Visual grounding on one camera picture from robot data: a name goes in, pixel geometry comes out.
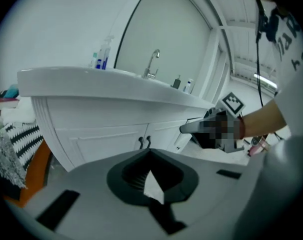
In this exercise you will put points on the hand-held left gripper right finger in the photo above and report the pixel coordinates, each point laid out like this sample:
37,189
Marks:
211,191

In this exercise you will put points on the pink plastic object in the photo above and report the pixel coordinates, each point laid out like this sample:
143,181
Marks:
259,146

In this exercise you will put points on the white towel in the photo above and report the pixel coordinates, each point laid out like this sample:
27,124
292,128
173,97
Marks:
19,111

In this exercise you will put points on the grey fuzzy blanket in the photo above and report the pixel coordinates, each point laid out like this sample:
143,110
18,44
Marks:
6,159

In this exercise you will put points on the chrome faucet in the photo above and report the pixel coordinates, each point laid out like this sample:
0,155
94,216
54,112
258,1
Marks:
151,64

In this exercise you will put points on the black soap dispenser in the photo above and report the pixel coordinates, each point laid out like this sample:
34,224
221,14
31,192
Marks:
177,82

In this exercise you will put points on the ceiling tube light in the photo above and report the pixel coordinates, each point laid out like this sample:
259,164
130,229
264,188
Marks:
265,80

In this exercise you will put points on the teal cushion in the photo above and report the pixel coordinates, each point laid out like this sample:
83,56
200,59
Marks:
11,91

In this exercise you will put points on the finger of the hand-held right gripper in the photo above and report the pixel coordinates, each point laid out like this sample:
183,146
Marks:
194,127

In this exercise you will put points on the black white striped blanket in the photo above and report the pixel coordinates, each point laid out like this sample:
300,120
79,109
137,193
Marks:
26,141

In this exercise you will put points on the dark wristband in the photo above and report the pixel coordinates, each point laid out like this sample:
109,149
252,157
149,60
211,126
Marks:
241,127

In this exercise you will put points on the grey roller blind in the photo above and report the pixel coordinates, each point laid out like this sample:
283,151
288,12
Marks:
166,34
216,71

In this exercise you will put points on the person's right hand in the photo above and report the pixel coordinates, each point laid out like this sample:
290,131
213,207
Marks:
224,129

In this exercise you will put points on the person's right forearm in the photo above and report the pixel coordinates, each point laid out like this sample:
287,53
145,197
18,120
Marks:
264,120

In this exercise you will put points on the red book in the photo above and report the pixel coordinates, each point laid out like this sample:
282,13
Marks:
4,103

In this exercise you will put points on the person's white shirt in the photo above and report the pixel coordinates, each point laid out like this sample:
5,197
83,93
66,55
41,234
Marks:
291,59

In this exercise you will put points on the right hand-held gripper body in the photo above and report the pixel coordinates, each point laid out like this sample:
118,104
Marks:
232,104

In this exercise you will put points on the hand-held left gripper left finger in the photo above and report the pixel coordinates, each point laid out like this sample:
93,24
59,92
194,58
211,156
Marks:
91,196

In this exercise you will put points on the white vanity cabinet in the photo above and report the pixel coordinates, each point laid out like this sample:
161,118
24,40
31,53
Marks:
66,114

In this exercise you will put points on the clear pump bottle blue label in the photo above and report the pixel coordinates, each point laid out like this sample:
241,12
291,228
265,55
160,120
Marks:
104,56

